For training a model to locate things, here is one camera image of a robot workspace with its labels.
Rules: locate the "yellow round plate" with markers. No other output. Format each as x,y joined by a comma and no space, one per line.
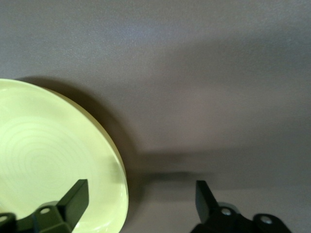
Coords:
48,145

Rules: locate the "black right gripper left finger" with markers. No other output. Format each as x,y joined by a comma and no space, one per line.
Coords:
70,211

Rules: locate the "brown table cover sheet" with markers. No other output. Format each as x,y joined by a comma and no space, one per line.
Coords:
218,72

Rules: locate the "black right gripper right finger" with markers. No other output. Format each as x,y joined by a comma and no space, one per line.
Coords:
211,218

